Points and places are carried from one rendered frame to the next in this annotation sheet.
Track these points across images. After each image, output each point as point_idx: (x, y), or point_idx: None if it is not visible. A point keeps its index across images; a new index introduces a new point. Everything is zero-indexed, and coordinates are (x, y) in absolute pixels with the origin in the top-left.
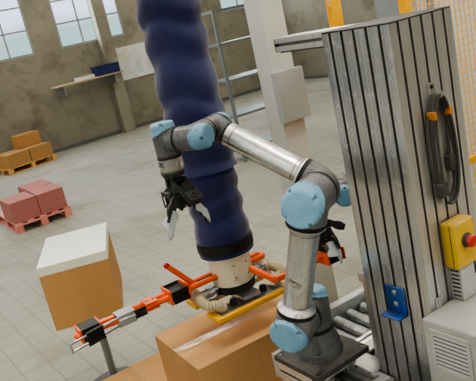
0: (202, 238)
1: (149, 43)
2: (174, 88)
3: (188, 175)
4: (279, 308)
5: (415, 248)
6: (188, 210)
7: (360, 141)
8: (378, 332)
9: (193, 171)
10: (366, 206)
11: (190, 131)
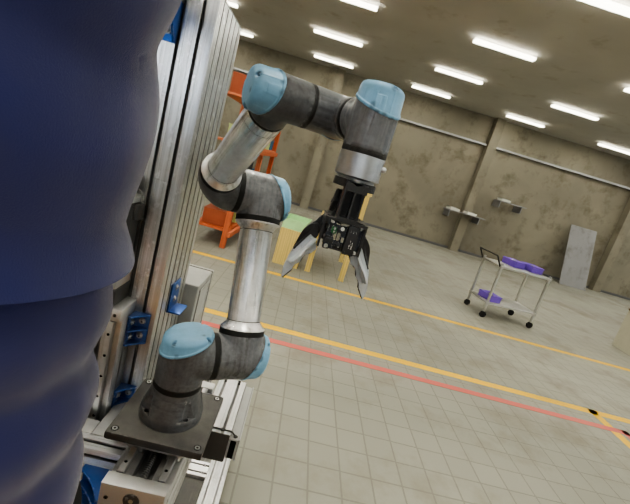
0: (75, 493)
1: None
2: None
3: (133, 252)
4: (262, 329)
5: (195, 230)
6: (26, 463)
7: (203, 132)
8: (150, 352)
9: (128, 230)
10: (185, 205)
11: None
